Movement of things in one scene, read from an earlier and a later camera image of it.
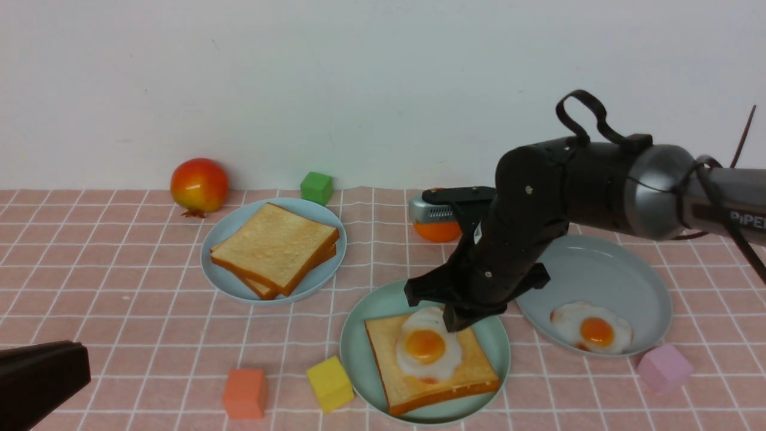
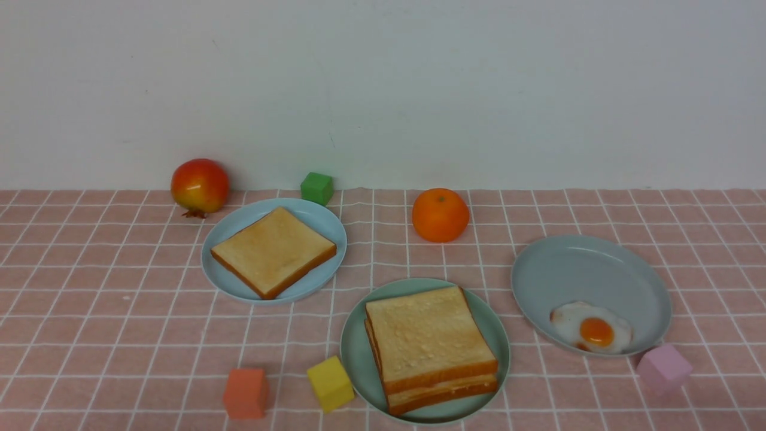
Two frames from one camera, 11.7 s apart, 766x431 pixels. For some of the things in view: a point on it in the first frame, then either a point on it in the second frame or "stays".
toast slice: (404, 394) -> (428, 338)
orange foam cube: (245, 394) stays
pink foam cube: (665, 369) stays
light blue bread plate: (230, 285) stays
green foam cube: (317, 187) stays
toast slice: (277, 248) -> (407, 399)
